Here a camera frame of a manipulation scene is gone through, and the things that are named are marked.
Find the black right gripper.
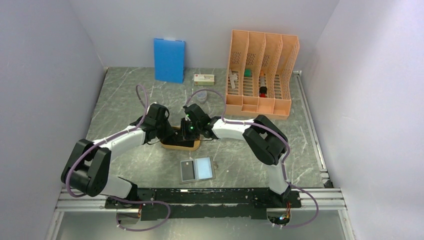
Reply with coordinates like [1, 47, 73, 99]
[177, 117, 202, 142]

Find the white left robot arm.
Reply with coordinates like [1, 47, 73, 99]
[61, 103, 175, 208]

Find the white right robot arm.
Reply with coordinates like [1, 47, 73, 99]
[183, 103, 291, 207]

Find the orange oval plastic tray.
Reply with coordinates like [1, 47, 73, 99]
[160, 126, 201, 151]

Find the clear round plastic jar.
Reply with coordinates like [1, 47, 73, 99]
[195, 89, 208, 104]

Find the small green white carton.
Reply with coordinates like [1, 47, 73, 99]
[193, 74, 215, 86]

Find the blue upright box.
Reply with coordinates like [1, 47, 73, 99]
[153, 38, 185, 84]

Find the green eraser block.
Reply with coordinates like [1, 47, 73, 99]
[244, 69, 253, 78]

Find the black red stamp knob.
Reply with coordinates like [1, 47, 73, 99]
[259, 86, 268, 98]

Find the orange grey utility knife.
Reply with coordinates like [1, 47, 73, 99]
[259, 70, 266, 87]

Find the peach desk file organizer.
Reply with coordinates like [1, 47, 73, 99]
[225, 29, 300, 120]

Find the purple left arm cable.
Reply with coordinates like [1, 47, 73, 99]
[64, 84, 171, 232]

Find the grey metal bracket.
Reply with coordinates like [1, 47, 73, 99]
[228, 69, 238, 89]

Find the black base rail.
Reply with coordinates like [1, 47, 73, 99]
[104, 187, 302, 221]

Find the aluminium frame rail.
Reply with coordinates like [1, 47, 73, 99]
[46, 188, 356, 240]

